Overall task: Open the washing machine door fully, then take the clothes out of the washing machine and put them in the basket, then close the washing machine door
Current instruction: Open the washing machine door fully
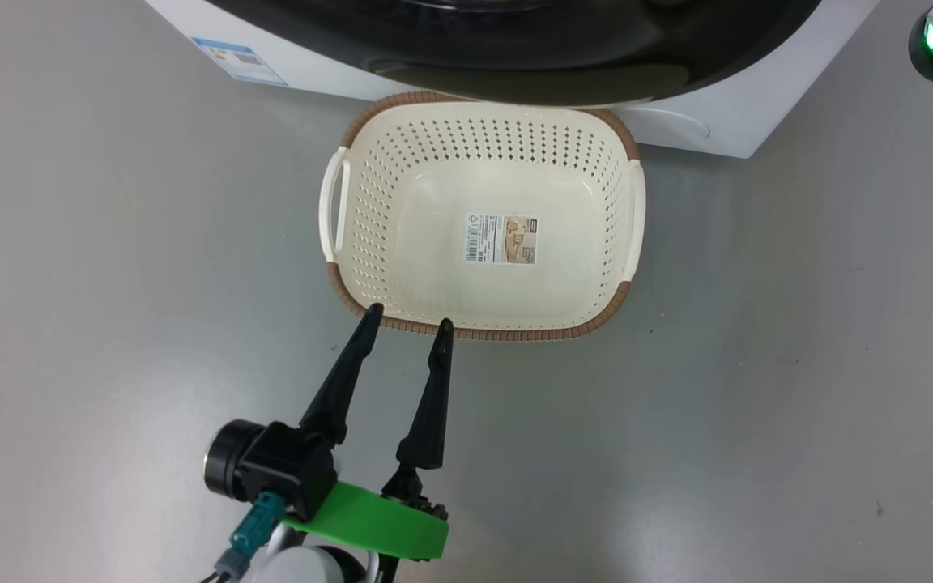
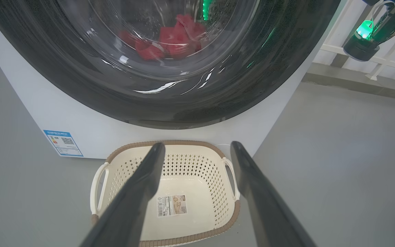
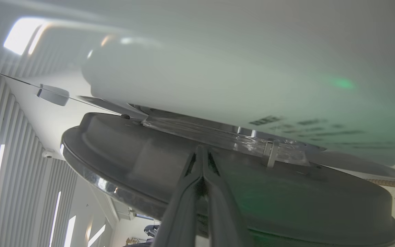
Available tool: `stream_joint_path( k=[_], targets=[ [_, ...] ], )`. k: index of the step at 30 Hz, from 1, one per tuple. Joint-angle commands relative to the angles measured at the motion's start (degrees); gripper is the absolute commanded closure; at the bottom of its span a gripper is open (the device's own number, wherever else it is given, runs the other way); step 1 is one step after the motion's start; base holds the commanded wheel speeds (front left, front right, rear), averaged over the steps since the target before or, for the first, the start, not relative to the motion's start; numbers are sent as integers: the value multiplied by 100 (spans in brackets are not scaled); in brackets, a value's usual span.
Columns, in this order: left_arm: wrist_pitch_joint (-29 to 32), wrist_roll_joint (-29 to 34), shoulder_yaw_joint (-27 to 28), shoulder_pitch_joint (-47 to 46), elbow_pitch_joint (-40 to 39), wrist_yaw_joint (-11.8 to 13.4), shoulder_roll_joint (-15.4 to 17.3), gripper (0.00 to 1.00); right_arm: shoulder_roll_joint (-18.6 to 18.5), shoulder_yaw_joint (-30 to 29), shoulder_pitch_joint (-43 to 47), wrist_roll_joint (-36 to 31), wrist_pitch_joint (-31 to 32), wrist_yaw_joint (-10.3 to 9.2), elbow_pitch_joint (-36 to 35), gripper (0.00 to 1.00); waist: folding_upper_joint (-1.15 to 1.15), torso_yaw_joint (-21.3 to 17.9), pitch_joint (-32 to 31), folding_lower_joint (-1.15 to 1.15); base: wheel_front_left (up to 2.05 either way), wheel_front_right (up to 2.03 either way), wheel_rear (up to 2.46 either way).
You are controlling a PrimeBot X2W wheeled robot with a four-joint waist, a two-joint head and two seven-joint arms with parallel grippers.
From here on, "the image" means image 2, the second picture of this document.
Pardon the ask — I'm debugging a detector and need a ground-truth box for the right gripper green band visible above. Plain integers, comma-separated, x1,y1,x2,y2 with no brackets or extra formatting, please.
356,0,395,44

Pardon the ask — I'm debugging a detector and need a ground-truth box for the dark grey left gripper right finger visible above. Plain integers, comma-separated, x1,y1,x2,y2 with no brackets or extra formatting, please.
230,141,317,247

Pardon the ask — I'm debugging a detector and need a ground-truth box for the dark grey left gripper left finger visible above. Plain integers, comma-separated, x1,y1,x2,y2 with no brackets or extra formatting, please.
79,142,166,247

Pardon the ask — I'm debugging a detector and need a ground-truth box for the black round glass washer door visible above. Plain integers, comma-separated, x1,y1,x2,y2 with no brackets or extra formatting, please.
0,0,341,130

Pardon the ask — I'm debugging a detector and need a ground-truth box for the red and white garment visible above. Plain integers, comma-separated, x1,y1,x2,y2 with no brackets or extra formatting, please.
119,14,207,61

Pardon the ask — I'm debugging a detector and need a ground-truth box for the cream perforated laundry basket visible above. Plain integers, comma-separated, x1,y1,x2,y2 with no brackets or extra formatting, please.
90,140,241,247

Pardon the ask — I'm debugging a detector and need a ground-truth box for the white front-load washing machine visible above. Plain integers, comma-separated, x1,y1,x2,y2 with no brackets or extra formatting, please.
0,0,349,161

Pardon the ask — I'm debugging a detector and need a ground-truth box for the paper label sticker with barcode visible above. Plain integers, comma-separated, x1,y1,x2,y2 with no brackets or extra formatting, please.
156,195,188,218

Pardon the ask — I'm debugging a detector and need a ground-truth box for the blue energy label sticker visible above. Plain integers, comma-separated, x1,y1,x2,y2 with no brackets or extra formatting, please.
43,130,84,157

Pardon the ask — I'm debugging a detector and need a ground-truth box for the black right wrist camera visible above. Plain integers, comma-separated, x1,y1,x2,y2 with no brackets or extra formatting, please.
343,33,380,62

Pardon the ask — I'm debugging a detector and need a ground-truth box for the white railing frame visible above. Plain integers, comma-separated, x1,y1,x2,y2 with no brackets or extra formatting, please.
312,0,395,81

